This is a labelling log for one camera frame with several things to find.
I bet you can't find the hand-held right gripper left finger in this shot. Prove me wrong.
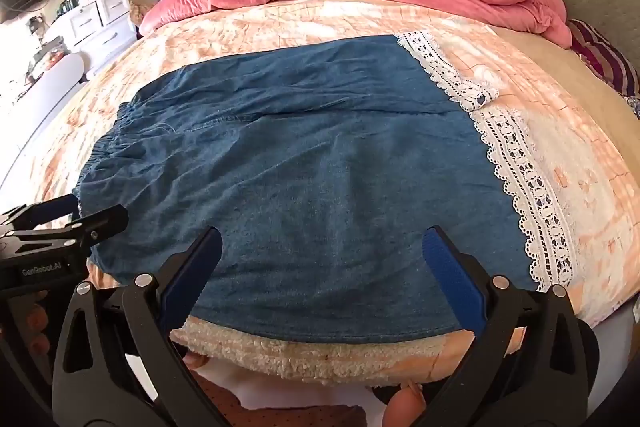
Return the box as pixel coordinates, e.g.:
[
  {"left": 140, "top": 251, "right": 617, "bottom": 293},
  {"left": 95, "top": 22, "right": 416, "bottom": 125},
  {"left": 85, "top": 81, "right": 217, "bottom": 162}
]
[{"left": 52, "top": 226, "right": 236, "bottom": 427}]

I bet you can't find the person's left hand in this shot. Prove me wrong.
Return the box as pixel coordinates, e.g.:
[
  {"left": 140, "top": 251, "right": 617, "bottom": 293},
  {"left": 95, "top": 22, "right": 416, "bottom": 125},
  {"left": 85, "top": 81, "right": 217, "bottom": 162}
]
[{"left": 22, "top": 289, "right": 51, "bottom": 350}]

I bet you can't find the orange white fleece blanket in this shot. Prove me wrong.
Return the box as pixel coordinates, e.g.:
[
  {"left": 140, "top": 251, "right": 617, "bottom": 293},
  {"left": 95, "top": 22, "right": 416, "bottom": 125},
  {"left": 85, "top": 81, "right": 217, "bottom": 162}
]
[{"left": 10, "top": 0, "right": 640, "bottom": 388}]

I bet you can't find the purple striped pillow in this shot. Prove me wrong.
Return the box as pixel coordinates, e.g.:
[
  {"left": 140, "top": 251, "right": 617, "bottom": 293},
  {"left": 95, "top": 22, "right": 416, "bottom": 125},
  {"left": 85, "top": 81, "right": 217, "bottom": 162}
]
[{"left": 567, "top": 19, "right": 640, "bottom": 98}]

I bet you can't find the blue denim pants lace trim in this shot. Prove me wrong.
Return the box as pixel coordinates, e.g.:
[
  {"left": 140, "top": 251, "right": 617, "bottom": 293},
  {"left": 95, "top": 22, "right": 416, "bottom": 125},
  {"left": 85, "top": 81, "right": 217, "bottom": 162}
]
[{"left": 72, "top": 34, "right": 583, "bottom": 343}]

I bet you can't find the beige bed sheet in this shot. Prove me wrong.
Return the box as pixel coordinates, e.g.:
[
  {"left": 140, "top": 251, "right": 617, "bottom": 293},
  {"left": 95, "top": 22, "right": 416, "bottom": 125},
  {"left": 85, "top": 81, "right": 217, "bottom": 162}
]
[{"left": 492, "top": 27, "right": 640, "bottom": 148}]

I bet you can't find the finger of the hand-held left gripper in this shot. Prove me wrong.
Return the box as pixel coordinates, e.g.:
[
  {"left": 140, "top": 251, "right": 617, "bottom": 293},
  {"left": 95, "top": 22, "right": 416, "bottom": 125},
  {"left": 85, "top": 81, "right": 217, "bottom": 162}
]
[
  {"left": 0, "top": 194, "right": 77, "bottom": 234},
  {"left": 69, "top": 205, "right": 130, "bottom": 249}
]

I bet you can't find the white rounded board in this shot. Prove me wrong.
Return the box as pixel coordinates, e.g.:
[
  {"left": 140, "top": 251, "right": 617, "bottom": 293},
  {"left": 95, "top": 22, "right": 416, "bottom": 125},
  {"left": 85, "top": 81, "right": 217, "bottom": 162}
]
[{"left": 0, "top": 53, "right": 85, "bottom": 158}]

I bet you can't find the white drawer dresser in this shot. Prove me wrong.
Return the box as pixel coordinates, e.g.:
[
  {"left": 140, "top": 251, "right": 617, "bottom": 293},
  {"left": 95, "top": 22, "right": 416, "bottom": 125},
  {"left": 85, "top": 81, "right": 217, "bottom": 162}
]
[{"left": 47, "top": 0, "right": 138, "bottom": 78}]

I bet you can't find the person's brown dotted clothing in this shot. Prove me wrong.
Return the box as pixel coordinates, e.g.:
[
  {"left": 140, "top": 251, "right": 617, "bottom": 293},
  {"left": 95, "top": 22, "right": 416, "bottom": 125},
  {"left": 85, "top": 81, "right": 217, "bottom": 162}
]
[{"left": 192, "top": 369, "right": 386, "bottom": 427}]

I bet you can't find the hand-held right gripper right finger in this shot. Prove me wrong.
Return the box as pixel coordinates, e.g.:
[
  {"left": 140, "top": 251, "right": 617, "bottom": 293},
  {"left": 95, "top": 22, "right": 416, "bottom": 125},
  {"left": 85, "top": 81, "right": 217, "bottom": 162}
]
[{"left": 415, "top": 226, "right": 597, "bottom": 427}]

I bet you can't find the person's right hand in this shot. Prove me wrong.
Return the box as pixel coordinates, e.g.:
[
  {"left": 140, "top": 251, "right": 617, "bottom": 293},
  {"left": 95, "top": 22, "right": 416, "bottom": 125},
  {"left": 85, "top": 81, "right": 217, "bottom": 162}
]
[{"left": 382, "top": 382, "right": 426, "bottom": 427}]

